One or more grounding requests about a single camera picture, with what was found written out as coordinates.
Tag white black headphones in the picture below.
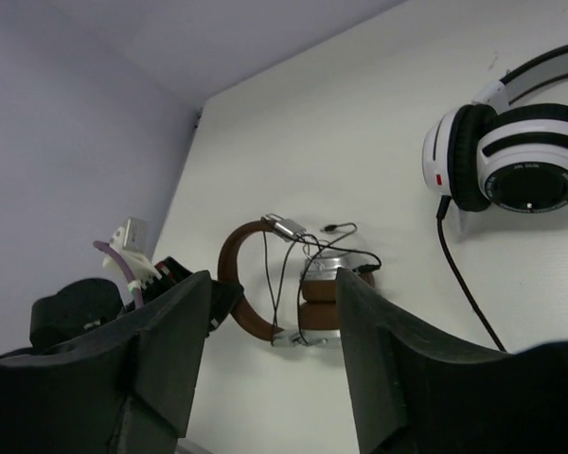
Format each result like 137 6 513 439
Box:
422 44 568 228

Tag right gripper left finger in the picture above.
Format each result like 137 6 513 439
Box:
46 271 210 438

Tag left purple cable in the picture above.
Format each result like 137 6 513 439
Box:
93 239 146 311

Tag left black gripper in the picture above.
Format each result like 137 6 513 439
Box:
146 256 243 338

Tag black cable of white headphones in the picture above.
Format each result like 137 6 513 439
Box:
435 196 507 354

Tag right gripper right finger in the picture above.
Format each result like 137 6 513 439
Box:
336 270 505 453

